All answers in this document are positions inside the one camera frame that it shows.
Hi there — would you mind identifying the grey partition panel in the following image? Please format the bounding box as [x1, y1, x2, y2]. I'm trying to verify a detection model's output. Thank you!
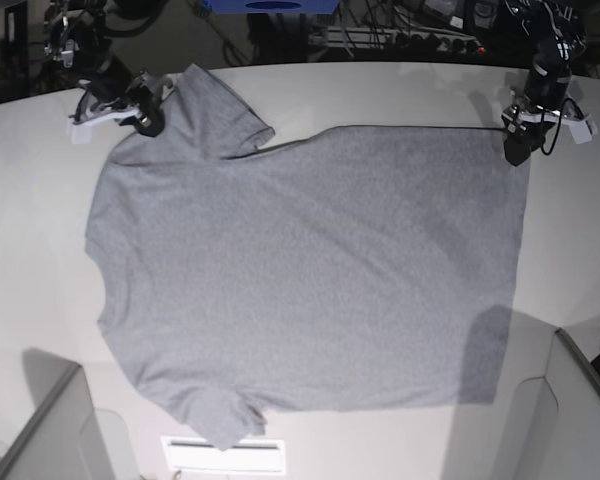
[0, 362, 116, 480]
[503, 329, 600, 479]

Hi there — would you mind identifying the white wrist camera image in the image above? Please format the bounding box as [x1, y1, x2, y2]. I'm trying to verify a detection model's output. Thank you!
[68, 106, 140, 145]
[501, 106, 598, 145]

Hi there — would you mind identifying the grey left partition panel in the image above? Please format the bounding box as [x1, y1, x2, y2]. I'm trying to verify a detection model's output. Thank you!
[0, 362, 116, 480]

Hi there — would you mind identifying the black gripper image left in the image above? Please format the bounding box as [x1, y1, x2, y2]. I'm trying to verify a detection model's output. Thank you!
[77, 54, 165, 138]

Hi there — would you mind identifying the grey right partition panel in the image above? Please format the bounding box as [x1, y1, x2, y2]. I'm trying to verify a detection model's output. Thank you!
[503, 329, 600, 479]

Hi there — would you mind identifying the black cable image right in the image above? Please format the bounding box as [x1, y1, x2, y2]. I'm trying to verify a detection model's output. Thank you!
[540, 97, 584, 156]

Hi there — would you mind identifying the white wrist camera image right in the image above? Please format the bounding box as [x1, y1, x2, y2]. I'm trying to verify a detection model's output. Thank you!
[501, 106, 598, 145]

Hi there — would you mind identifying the white power strip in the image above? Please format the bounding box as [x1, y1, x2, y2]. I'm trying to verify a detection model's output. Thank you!
[308, 26, 486, 57]

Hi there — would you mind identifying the grey T-shirt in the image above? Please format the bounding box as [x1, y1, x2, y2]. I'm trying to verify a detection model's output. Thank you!
[86, 66, 529, 450]

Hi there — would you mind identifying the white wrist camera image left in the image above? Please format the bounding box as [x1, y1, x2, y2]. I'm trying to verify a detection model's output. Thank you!
[68, 106, 140, 145]

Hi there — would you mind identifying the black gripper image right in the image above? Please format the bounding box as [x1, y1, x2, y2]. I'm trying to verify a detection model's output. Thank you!
[502, 62, 572, 167]

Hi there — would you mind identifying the blue box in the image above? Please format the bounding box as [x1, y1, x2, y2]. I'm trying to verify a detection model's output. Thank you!
[202, 0, 340, 15]

